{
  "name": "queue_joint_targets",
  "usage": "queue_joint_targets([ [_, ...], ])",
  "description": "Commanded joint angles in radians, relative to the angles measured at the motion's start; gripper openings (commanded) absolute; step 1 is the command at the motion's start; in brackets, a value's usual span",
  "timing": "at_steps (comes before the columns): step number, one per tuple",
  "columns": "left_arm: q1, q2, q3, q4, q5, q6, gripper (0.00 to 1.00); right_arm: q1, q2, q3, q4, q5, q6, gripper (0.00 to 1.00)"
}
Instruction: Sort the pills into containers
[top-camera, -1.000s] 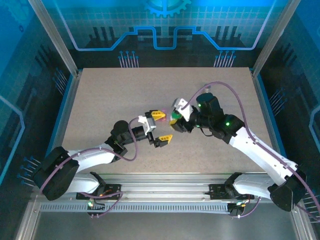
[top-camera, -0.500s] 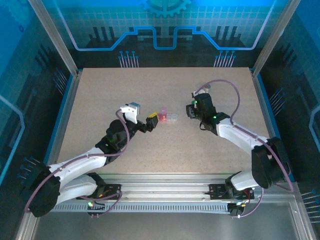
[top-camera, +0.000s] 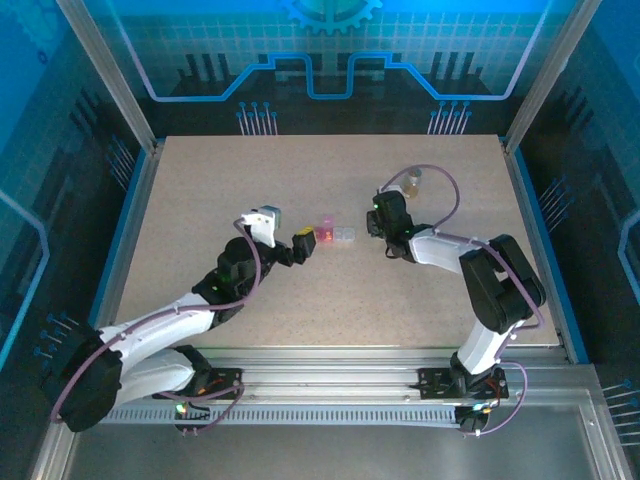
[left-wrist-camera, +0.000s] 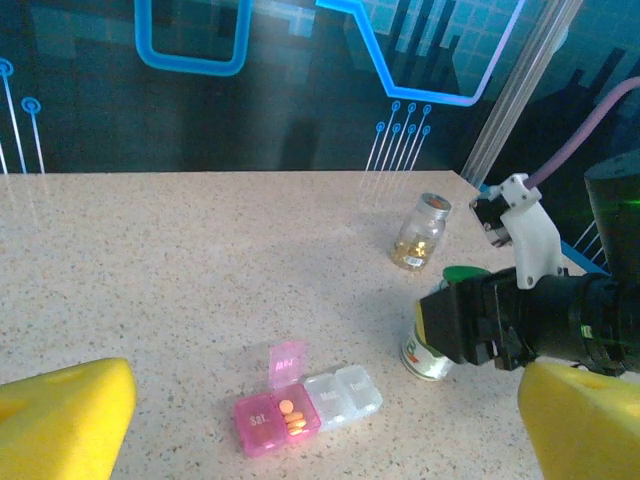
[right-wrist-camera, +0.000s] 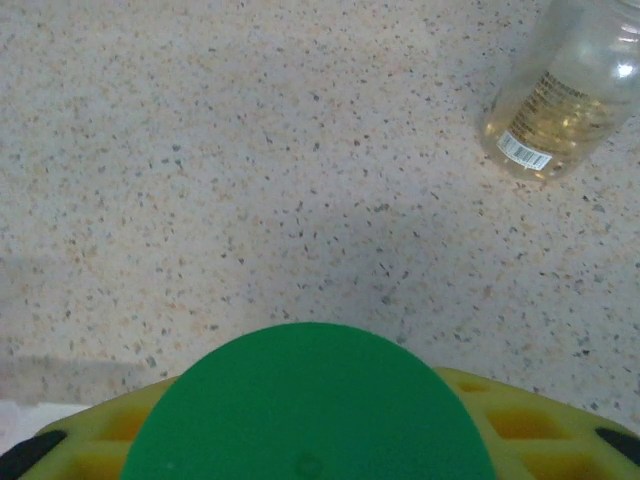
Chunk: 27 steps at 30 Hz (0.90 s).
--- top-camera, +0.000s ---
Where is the pink and clear pill organizer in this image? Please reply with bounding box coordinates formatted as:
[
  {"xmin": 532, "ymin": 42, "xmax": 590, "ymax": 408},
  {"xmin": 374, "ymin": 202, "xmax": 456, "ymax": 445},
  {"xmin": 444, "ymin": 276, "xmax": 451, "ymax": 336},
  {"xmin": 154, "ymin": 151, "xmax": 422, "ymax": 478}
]
[{"xmin": 313, "ymin": 214, "xmax": 357, "ymax": 250}]

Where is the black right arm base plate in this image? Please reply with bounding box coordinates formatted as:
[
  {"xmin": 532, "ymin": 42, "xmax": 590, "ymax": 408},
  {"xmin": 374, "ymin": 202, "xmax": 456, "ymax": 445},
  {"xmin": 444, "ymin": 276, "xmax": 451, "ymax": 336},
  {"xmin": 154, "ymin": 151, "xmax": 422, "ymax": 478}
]
[{"xmin": 417, "ymin": 367, "xmax": 511, "ymax": 401}]

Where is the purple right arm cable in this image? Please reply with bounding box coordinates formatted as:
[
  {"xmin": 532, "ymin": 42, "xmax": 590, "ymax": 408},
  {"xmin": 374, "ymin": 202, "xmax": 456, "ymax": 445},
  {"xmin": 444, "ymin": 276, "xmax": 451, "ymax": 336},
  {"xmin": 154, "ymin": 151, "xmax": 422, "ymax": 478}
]
[{"xmin": 384, "ymin": 163, "xmax": 546, "ymax": 439}]

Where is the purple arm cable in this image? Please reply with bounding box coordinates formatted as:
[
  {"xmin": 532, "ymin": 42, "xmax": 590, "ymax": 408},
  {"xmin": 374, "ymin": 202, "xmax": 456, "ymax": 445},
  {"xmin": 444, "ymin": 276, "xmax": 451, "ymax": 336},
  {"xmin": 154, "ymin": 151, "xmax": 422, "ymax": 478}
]
[
  {"xmin": 384, "ymin": 163, "xmax": 546, "ymax": 439},
  {"xmin": 49, "ymin": 218, "xmax": 264, "ymax": 436}
]

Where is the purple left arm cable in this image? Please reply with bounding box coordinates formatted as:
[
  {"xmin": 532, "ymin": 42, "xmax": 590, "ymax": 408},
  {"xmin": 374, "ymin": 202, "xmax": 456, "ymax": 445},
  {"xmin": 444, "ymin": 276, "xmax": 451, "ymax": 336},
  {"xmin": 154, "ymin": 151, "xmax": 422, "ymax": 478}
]
[{"xmin": 49, "ymin": 218, "xmax": 264, "ymax": 436}]

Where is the black connector box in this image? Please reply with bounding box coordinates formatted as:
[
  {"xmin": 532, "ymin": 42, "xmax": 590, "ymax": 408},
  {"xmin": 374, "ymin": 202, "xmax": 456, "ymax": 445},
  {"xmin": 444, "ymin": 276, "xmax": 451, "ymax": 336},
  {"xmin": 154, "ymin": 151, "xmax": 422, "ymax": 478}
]
[
  {"xmin": 455, "ymin": 402, "xmax": 494, "ymax": 437},
  {"xmin": 172, "ymin": 398, "xmax": 212, "ymax": 437}
]

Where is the aluminium mounting rail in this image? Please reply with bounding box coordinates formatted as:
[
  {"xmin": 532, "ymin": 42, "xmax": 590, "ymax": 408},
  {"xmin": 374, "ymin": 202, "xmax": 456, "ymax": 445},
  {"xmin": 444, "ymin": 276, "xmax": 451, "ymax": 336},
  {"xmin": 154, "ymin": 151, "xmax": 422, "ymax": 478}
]
[{"xmin": 64, "ymin": 347, "xmax": 596, "ymax": 401}]

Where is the slotted grey cable duct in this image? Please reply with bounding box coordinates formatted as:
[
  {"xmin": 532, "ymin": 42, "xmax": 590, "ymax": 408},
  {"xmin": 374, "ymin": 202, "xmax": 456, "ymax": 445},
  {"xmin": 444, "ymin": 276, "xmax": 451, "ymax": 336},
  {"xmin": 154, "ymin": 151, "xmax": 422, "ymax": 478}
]
[{"xmin": 107, "ymin": 403, "xmax": 464, "ymax": 427}]

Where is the brushed metal panel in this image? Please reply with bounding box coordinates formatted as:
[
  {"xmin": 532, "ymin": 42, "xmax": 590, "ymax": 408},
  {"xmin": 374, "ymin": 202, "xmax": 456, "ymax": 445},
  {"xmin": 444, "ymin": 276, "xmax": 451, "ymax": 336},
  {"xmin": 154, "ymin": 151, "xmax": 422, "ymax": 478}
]
[{"xmin": 29, "ymin": 389, "xmax": 636, "ymax": 480}]

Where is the aluminium corner post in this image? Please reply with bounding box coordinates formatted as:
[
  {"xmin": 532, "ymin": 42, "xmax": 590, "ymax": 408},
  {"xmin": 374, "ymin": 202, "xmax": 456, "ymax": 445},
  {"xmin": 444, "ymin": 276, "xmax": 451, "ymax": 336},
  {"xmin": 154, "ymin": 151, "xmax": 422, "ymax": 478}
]
[
  {"xmin": 54, "ymin": 0, "xmax": 164, "ymax": 154},
  {"xmin": 502, "ymin": 0, "xmax": 604, "ymax": 154}
]

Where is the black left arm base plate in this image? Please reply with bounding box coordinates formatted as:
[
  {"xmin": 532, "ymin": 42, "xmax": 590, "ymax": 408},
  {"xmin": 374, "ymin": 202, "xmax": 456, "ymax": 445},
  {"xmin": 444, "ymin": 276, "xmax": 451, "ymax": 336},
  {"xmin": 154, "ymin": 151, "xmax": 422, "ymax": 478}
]
[{"xmin": 189, "ymin": 367, "xmax": 247, "ymax": 401}]

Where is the clear bottle with sticker lid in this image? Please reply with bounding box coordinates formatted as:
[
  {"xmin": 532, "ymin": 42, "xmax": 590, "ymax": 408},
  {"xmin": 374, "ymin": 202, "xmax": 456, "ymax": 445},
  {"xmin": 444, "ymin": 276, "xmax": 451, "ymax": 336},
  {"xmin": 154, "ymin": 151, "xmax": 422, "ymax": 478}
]
[{"xmin": 401, "ymin": 167, "xmax": 425, "ymax": 200}]

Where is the blue table edge strip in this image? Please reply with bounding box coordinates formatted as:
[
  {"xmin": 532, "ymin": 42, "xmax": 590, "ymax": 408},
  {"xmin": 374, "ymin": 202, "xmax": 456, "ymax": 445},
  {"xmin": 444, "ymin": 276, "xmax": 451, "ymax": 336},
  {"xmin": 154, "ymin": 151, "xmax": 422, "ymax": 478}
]
[
  {"xmin": 82, "ymin": 144, "xmax": 161, "ymax": 364},
  {"xmin": 509, "ymin": 144, "xmax": 591, "ymax": 365}
]

